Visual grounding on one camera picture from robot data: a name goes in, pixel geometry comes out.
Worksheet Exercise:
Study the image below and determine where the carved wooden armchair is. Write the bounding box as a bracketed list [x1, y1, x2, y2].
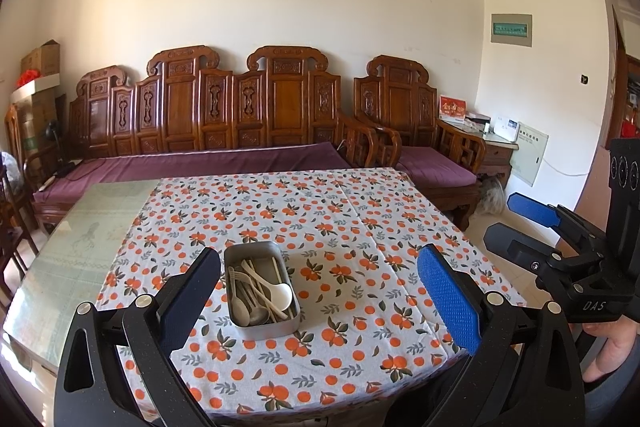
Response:
[353, 55, 487, 230]

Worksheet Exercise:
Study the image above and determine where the wooden side table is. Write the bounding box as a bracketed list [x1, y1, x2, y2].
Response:
[462, 127, 516, 188]

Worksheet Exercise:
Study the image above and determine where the brown cardboard box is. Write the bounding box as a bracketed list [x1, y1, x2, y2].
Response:
[20, 39, 62, 75]

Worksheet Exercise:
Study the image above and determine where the person's right hand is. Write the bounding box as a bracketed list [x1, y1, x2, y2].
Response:
[582, 314, 640, 375]

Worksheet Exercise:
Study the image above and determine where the white plastic fork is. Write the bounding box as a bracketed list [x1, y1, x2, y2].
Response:
[227, 266, 251, 308]

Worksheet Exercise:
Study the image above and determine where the large cardboard box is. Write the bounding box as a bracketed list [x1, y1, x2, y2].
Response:
[15, 92, 66, 142]

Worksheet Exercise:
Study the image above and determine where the white metal panel cover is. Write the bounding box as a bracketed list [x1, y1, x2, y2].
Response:
[510, 122, 549, 188]

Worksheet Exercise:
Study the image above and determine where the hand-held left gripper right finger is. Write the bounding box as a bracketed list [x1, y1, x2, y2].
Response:
[417, 244, 586, 427]

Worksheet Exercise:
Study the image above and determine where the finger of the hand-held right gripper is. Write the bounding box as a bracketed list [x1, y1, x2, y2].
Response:
[482, 222, 568, 288]
[506, 192, 608, 258]

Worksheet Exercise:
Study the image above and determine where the white plastic spoon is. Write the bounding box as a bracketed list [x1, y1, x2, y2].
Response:
[234, 287, 252, 328]

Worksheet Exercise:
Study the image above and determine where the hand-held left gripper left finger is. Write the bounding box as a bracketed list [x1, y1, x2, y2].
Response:
[52, 247, 222, 427]

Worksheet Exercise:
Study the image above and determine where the purple armchair cushion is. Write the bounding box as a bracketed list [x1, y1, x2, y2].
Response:
[397, 146, 478, 188]

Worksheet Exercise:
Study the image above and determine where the white plastic ladle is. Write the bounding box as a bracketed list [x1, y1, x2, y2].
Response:
[242, 259, 294, 312]

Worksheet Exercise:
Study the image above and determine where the white plastic bag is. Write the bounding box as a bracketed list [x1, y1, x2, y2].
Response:
[477, 177, 508, 215]

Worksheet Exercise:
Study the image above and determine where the clear plastic bag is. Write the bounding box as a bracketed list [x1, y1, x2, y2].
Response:
[0, 152, 23, 188]

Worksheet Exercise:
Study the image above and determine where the orange print tablecloth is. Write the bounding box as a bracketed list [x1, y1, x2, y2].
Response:
[95, 168, 501, 413]

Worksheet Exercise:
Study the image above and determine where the rectangular metal tray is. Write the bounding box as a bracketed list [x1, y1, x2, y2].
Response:
[223, 242, 301, 341]

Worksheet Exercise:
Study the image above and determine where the white flat cardboard box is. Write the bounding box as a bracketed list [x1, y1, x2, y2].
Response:
[11, 74, 61, 100]

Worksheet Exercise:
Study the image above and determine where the wooden door frame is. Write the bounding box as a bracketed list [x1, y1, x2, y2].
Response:
[597, 0, 640, 148]

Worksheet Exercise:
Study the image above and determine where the black desk lamp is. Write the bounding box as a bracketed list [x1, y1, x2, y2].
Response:
[44, 119, 73, 175]

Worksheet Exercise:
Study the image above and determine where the red desk calendar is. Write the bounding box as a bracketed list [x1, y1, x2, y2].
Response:
[439, 94, 467, 122]

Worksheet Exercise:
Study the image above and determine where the carved wooden sofa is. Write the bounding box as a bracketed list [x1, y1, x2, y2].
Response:
[32, 45, 378, 233]

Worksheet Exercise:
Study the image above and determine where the grey wall electrical panel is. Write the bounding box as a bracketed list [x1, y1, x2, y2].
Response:
[490, 13, 532, 48]

